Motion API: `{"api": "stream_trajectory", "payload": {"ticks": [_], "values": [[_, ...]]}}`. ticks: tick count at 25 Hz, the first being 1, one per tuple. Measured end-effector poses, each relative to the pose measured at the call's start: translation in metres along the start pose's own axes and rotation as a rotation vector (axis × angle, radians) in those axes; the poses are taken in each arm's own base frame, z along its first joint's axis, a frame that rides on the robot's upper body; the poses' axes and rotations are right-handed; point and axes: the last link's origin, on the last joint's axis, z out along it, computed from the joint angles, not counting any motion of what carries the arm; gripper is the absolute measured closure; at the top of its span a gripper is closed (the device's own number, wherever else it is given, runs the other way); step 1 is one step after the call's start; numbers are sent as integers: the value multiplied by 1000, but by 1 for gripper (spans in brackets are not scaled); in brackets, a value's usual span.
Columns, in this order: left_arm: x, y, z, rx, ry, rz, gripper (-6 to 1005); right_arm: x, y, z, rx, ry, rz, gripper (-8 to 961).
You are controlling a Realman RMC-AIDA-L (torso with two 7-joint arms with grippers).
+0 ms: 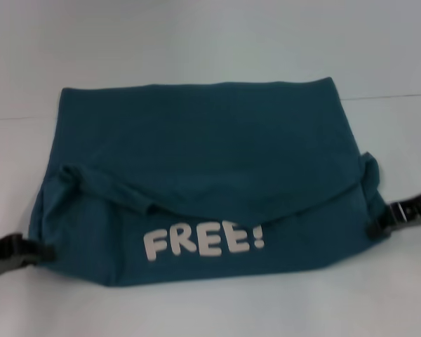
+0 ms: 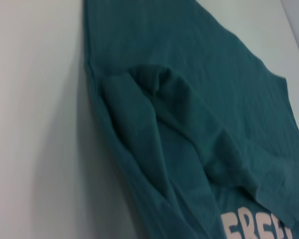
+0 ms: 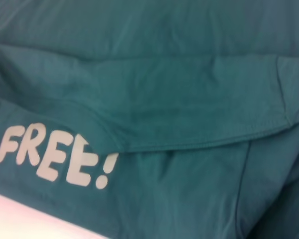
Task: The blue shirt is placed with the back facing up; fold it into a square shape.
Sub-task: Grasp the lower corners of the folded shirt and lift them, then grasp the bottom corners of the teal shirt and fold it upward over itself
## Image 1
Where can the teal blue t-shirt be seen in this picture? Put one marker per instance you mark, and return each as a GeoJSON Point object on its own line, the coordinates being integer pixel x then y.
{"type": "Point", "coordinates": [210, 158]}

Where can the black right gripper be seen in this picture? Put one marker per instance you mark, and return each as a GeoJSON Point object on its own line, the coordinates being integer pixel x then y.
{"type": "Point", "coordinates": [415, 212]}

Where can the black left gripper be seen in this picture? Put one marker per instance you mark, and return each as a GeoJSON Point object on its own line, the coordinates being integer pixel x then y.
{"type": "Point", "coordinates": [3, 258]}

